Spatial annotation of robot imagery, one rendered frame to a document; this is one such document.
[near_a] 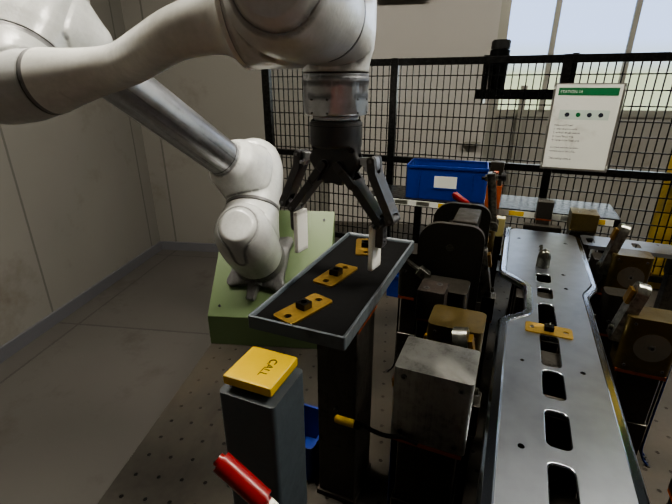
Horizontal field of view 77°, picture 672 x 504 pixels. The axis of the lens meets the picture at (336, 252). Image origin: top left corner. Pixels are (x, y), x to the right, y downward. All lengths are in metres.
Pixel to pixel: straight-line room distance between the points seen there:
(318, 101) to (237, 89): 3.12
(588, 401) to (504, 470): 0.21
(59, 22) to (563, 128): 1.57
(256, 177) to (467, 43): 2.53
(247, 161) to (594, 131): 1.26
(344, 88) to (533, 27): 3.07
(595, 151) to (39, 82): 1.68
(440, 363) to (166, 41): 0.49
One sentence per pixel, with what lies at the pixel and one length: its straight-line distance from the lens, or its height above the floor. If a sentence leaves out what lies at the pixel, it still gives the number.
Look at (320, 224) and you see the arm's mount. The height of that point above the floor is 1.03.
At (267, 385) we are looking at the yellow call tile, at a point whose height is 1.16.
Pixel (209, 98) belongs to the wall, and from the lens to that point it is 3.78.
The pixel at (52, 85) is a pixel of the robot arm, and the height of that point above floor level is 1.45.
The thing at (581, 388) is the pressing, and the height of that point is 1.00.
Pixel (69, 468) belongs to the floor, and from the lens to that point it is 2.20.
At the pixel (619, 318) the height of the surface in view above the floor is 1.03.
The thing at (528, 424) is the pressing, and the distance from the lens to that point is 0.70.
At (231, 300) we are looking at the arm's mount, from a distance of 1.33.
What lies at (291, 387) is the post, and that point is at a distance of 0.49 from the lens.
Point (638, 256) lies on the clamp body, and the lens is 1.31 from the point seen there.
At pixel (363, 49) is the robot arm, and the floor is 1.49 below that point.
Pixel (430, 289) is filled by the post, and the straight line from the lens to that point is 0.79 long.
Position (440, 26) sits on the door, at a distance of 3.45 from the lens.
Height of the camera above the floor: 1.45
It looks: 22 degrees down
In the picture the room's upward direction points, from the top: straight up
